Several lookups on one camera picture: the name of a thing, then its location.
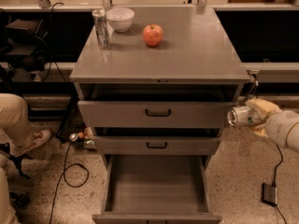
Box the person's leg beige trousers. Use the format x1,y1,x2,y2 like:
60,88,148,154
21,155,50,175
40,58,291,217
0,93,34,224

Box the tall silver can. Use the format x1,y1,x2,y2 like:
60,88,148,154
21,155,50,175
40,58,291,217
92,7,111,49

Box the white red sneaker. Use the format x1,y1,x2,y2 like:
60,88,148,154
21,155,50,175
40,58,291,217
10,130,52,157

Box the black power adapter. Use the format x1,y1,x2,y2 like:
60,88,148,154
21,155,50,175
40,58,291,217
262,183,278,206

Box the grey bottom drawer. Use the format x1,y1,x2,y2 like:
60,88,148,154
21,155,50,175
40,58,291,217
93,155,221,224

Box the black chair base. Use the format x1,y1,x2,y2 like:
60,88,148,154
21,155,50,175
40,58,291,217
0,142,34,208

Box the white bowl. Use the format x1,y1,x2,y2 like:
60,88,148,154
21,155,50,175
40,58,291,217
107,7,135,32

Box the grey middle drawer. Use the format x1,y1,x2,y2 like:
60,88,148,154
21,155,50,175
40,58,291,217
93,128,221,155

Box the pile of cans on floor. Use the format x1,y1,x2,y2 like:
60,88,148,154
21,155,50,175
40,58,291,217
68,128,95,150

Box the grey metal drawer cabinet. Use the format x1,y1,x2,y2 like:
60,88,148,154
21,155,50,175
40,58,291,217
68,5,252,161

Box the grey drawer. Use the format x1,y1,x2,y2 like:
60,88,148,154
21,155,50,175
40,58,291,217
93,155,221,224
78,84,238,129
93,128,221,155

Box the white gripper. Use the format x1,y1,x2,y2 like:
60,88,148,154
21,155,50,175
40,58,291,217
246,98,299,148

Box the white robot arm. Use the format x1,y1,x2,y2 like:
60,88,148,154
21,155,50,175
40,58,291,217
246,98,299,152

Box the black equipment on left shelf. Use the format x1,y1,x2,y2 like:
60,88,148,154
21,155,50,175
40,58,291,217
0,9,50,72

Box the black floor cable left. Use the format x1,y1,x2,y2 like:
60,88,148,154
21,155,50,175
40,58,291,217
48,142,91,224

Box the grey top drawer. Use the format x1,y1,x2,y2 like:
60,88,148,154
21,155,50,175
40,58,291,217
78,84,238,129

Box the red apple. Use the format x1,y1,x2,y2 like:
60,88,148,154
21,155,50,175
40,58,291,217
142,24,164,47

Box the black cable right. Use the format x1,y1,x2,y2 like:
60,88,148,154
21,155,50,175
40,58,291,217
271,144,288,224

